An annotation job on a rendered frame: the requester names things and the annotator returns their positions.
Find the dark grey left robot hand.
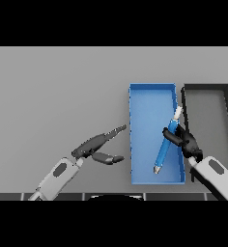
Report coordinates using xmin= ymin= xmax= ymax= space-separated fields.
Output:
xmin=71 ymin=124 xmax=128 ymax=166

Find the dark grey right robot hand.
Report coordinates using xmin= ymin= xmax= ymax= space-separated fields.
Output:
xmin=161 ymin=123 xmax=204 ymax=162

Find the blue pipe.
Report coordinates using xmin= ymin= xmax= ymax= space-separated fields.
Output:
xmin=153 ymin=105 xmax=184 ymax=176

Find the dark grey bin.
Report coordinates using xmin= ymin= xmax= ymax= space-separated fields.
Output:
xmin=181 ymin=83 xmax=228 ymax=158

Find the blue bin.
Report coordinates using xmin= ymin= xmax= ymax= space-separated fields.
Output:
xmin=128 ymin=82 xmax=186 ymax=185

